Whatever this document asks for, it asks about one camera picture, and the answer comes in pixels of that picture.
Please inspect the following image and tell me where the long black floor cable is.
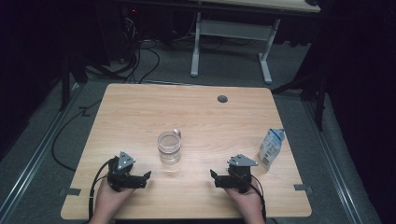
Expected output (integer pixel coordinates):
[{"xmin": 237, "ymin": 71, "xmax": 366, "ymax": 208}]
[{"xmin": 50, "ymin": 98, "xmax": 104, "ymax": 173}]

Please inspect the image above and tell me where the grey tape piece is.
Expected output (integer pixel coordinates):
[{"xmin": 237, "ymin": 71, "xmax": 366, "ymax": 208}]
[
  {"xmin": 293, "ymin": 183, "xmax": 314, "ymax": 192},
  {"xmin": 59, "ymin": 187, "xmax": 82, "ymax": 197}
]

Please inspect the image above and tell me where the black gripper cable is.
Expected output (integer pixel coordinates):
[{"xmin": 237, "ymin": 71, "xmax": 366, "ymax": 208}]
[
  {"xmin": 88, "ymin": 158, "xmax": 119, "ymax": 222},
  {"xmin": 248, "ymin": 174, "xmax": 268, "ymax": 224}
]

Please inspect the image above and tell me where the metal floor rail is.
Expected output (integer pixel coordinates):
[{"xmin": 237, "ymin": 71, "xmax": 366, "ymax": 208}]
[
  {"xmin": 0, "ymin": 83, "xmax": 84, "ymax": 220},
  {"xmin": 302, "ymin": 98, "xmax": 366, "ymax": 224}
]

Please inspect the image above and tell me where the white frame background desk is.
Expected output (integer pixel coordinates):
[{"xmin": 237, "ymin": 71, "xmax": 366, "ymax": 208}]
[{"xmin": 190, "ymin": 0, "xmax": 321, "ymax": 85}]

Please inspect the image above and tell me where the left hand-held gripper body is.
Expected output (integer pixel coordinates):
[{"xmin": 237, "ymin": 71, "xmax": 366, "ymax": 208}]
[{"xmin": 106, "ymin": 151, "xmax": 139, "ymax": 192}]

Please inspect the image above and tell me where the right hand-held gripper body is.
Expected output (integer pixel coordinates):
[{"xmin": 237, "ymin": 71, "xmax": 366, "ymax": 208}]
[{"xmin": 227, "ymin": 153, "xmax": 260, "ymax": 194}]

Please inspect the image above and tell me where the black metal stand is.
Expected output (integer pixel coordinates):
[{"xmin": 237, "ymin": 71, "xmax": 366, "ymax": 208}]
[
  {"xmin": 58, "ymin": 55, "xmax": 90, "ymax": 112},
  {"xmin": 271, "ymin": 69, "xmax": 329, "ymax": 133}
]

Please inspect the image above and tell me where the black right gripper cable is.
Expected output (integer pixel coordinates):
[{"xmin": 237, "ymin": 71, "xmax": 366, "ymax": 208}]
[{"xmin": 248, "ymin": 174, "xmax": 268, "ymax": 224}]

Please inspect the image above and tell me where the person's left hand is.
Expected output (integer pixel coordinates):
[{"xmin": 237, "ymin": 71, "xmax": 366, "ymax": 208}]
[{"xmin": 89, "ymin": 178, "xmax": 136, "ymax": 224}]

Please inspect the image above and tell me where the bundle of black cables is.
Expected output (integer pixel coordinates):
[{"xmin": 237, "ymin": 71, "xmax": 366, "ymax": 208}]
[{"xmin": 120, "ymin": 12, "xmax": 162, "ymax": 85}]

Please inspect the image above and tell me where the person's right hand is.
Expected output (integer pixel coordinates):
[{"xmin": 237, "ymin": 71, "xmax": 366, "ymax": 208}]
[{"xmin": 223, "ymin": 183, "xmax": 265, "ymax": 224}]

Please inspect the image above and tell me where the clear glass cup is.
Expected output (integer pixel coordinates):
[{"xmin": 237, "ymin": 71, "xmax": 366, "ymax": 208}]
[{"xmin": 157, "ymin": 128, "xmax": 183, "ymax": 165}]

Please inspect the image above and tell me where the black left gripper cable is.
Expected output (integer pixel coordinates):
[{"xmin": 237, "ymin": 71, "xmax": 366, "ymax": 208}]
[{"xmin": 88, "ymin": 158, "xmax": 119, "ymax": 222}]

